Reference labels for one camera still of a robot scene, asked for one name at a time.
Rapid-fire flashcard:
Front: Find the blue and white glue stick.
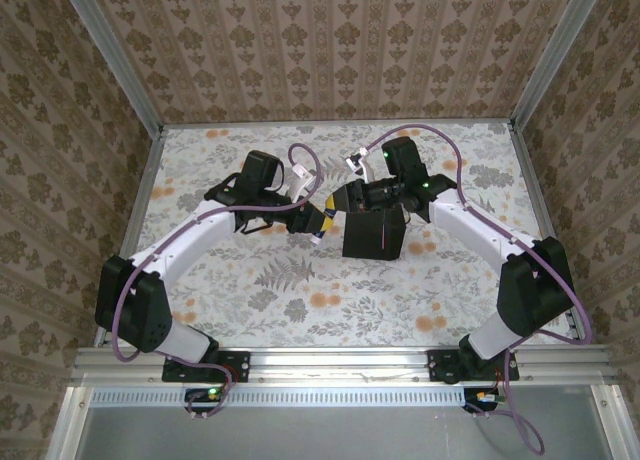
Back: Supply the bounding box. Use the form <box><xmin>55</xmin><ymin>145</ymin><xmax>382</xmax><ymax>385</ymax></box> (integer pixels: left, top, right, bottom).
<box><xmin>312</xmin><ymin>195</ymin><xmax>339</xmax><ymax>247</ymax></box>

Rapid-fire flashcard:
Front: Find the black envelope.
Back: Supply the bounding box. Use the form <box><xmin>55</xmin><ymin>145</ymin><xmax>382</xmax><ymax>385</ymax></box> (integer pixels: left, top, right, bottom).
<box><xmin>342</xmin><ymin>207</ymin><xmax>406</xmax><ymax>261</ymax></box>

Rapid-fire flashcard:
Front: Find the floral tablecloth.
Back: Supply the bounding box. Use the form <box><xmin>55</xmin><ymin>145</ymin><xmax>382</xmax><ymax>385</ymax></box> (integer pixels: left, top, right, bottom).
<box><xmin>107</xmin><ymin>124</ymin><xmax>576</xmax><ymax>349</ymax></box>

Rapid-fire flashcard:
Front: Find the left controller board, green light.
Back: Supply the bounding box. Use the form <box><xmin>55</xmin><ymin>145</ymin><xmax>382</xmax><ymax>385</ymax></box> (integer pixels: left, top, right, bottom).
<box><xmin>183</xmin><ymin>387</ymin><xmax>225</xmax><ymax>415</ymax></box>

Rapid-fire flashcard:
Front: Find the grey metal panel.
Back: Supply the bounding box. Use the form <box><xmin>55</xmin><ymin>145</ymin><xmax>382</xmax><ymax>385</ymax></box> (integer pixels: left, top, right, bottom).
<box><xmin>47</xmin><ymin>384</ymin><xmax>640</xmax><ymax>460</ymax></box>

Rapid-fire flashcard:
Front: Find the right controller board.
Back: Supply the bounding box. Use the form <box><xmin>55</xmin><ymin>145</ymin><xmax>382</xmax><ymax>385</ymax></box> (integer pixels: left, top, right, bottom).
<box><xmin>463</xmin><ymin>387</ymin><xmax>507</xmax><ymax>414</ymax></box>

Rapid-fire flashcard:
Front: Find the aluminium back rail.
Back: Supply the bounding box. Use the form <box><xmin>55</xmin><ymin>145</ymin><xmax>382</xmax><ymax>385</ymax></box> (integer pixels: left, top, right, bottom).
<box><xmin>160</xmin><ymin>119</ymin><xmax>516</xmax><ymax>130</ymax></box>

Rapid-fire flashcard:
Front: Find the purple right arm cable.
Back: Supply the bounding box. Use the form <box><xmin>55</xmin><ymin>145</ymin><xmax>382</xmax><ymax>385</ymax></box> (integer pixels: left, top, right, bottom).
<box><xmin>359</xmin><ymin>123</ymin><xmax>596</xmax><ymax>454</ymax></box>

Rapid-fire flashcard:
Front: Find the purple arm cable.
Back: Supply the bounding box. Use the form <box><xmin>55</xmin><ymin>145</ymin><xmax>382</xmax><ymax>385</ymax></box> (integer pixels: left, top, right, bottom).
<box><xmin>359</xmin><ymin>123</ymin><xmax>596</xmax><ymax>454</ymax></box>
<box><xmin>112</xmin><ymin>142</ymin><xmax>324</xmax><ymax>422</ymax></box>

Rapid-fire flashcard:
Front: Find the aluminium left side rail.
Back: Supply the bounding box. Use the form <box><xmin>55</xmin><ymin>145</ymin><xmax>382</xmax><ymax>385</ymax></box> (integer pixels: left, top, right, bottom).
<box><xmin>94</xmin><ymin>127</ymin><xmax>167</xmax><ymax>350</ymax></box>

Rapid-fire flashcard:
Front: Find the aluminium right side rail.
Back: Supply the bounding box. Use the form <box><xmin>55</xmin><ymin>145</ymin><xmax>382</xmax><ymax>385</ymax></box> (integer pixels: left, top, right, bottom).
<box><xmin>507</xmin><ymin>122</ymin><xmax>589</xmax><ymax>346</ymax></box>

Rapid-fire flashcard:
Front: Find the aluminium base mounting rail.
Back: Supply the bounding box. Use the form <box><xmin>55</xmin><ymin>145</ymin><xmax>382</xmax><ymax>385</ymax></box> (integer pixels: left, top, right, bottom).
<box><xmin>69</xmin><ymin>346</ymin><xmax>615</xmax><ymax>387</ymax></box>

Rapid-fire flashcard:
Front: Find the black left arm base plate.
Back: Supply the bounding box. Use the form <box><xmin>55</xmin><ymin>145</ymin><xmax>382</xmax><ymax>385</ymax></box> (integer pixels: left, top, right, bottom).
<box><xmin>160</xmin><ymin>349</ymin><xmax>252</xmax><ymax>384</ymax></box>

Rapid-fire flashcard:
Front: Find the slotted grey cable duct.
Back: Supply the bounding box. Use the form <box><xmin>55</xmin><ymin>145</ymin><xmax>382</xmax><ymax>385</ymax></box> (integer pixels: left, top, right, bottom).
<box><xmin>89</xmin><ymin>387</ymin><xmax>469</xmax><ymax>407</ymax></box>

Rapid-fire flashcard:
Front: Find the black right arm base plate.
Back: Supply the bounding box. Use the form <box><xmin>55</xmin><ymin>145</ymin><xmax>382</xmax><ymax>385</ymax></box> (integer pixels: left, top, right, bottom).
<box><xmin>427</xmin><ymin>348</ymin><xmax>521</xmax><ymax>384</ymax></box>

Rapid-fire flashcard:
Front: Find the aluminium right frame post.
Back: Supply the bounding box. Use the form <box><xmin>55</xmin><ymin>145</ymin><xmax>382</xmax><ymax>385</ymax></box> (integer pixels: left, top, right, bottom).
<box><xmin>508</xmin><ymin>0</ymin><xmax>604</xmax><ymax>131</ymax></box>

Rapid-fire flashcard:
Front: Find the aluminium frame post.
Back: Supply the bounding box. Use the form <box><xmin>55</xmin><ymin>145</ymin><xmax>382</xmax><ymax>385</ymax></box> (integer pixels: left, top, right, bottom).
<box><xmin>508</xmin><ymin>0</ymin><xmax>604</xmax><ymax>131</ymax></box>
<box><xmin>53</xmin><ymin>0</ymin><xmax>167</xmax><ymax>134</ymax></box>

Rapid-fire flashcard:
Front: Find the aluminium left frame post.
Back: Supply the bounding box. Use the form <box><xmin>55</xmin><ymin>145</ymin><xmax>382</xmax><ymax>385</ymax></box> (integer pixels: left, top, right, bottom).
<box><xmin>53</xmin><ymin>0</ymin><xmax>167</xmax><ymax>134</ymax></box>

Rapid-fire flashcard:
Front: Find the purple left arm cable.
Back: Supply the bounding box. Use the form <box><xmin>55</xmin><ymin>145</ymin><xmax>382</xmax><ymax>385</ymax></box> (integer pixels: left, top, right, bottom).
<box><xmin>112</xmin><ymin>142</ymin><xmax>324</xmax><ymax>422</ymax></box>

